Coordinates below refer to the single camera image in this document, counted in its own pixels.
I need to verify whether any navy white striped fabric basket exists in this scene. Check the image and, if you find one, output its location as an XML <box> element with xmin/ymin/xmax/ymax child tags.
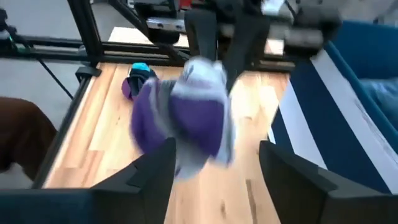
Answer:
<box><xmin>267</xmin><ymin>20</ymin><xmax>398</xmax><ymax>195</ymax></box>

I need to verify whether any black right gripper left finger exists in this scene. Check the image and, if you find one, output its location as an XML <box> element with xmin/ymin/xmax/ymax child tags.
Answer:
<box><xmin>91</xmin><ymin>136</ymin><xmax>177</xmax><ymax>224</ymax></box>

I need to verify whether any person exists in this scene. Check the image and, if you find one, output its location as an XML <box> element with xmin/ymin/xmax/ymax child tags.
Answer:
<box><xmin>0</xmin><ymin>96</ymin><xmax>58</xmax><ymax>181</ymax></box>

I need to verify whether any grey and purple sock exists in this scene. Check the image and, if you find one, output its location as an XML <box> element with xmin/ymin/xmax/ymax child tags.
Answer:
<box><xmin>129</xmin><ymin>57</ymin><xmax>236</xmax><ymax>180</ymax></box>

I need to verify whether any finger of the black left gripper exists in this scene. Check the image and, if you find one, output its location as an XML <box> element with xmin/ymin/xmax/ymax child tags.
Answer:
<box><xmin>183</xmin><ymin>9</ymin><xmax>218</xmax><ymax>62</ymax></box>
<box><xmin>222</xmin><ymin>12</ymin><xmax>271</xmax><ymax>93</ymax></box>

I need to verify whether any black teal purple sock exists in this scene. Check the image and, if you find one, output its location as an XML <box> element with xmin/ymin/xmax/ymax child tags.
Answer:
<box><xmin>121</xmin><ymin>62</ymin><xmax>158</xmax><ymax>101</ymax></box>

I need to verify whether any bright blue garment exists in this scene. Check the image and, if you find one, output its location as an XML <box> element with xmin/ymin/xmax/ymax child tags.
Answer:
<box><xmin>360</xmin><ymin>77</ymin><xmax>398</xmax><ymax>131</ymax></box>

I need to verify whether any black aluminium table frame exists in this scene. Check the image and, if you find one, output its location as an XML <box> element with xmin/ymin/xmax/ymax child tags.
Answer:
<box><xmin>12</xmin><ymin>0</ymin><xmax>296</xmax><ymax>190</ymax></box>

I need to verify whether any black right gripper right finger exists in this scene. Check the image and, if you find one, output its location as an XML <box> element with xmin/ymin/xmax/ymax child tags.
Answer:
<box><xmin>259</xmin><ymin>140</ymin><xmax>339</xmax><ymax>224</ymax></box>

